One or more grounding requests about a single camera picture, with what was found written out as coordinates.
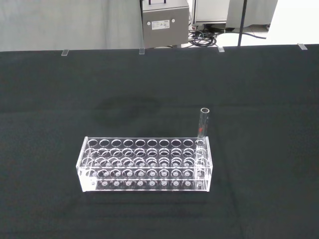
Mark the white cabinet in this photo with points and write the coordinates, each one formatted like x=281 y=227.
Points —
x=211 y=11

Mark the clear plastic cloth clip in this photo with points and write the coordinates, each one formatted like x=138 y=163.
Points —
x=221 y=49
x=141 y=51
x=64 y=53
x=302 y=46

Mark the clear acrylic test tube rack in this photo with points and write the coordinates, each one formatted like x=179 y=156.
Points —
x=144 y=174

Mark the grey metal control box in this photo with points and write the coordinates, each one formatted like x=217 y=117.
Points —
x=164 y=25

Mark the black tripod pole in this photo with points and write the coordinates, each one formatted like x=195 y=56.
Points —
x=242 y=22

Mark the grey curtain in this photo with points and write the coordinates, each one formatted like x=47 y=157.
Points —
x=69 y=23

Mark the black bench cloth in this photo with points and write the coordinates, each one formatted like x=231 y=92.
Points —
x=159 y=99

